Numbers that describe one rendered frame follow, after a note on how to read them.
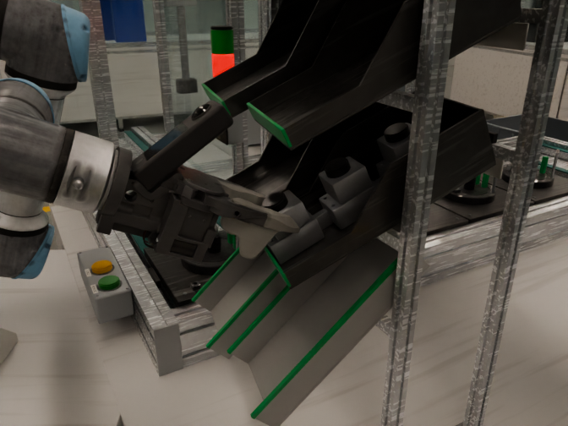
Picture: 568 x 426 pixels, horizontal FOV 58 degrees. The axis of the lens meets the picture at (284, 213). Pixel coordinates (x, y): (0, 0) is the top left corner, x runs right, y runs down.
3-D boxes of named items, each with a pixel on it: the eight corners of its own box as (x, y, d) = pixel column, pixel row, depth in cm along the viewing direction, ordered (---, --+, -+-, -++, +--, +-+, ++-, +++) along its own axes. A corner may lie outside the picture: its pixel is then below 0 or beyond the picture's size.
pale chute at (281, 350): (276, 430, 64) (251, 417, 62) (248, 363, 75) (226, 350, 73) (432, 266, 62) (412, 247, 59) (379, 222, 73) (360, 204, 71)
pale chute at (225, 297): (228, 360, 76) (206, 347, 74) (210, 311, 87) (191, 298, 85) (357, 221, 74) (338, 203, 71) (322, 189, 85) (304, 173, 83)
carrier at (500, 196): (469, 226, 127) (477, 179, 122) (404, 195, 146) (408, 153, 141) (533, 208, 137) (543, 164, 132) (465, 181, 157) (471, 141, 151)
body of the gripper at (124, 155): (193, 237, 62) (91, 210, 56) (220, 172, 60) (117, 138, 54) (208, 265, 55) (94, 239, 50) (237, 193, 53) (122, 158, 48)
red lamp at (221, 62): (217, 79, 111) (216, 55, 109) (209, 75, 115) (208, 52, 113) (238, 77, 113) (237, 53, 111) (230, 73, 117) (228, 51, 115)
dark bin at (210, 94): (230, 119, 62) (200, 63, 59) (209, 99, 73) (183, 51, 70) (422, 12, 65) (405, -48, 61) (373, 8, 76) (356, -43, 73)
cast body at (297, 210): (280, 265, 60) (254, 221, 57) (268, 249, 64) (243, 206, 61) (339, 228, 61) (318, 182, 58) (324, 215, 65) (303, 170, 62)
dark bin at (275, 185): (235, 237, 69) (209, 193, 65) (215, 201, 80) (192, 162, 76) (409, 134, 71) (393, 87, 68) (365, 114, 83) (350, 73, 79)
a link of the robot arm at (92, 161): (75, 122, 52) (74, 142, 45) (119, 137, 54) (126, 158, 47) (53, 188, 54) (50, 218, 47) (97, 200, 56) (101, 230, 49)
